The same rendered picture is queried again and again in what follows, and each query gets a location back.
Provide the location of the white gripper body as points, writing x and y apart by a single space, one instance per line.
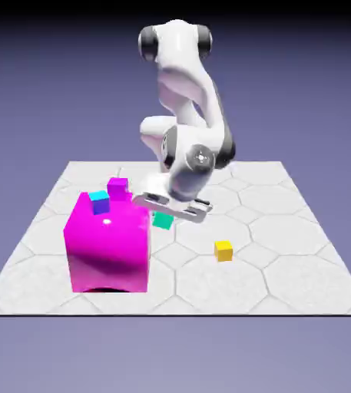
175 208

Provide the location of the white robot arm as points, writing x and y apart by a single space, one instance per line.
187 92

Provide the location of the small green cube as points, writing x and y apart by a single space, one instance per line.
162 220

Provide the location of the small magenta cube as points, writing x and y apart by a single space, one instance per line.
118 188

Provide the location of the small yellow cube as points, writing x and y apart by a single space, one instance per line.
223 251

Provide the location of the small blue cube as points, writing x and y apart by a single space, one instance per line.
100 203

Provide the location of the large magenta box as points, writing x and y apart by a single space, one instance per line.
107 245

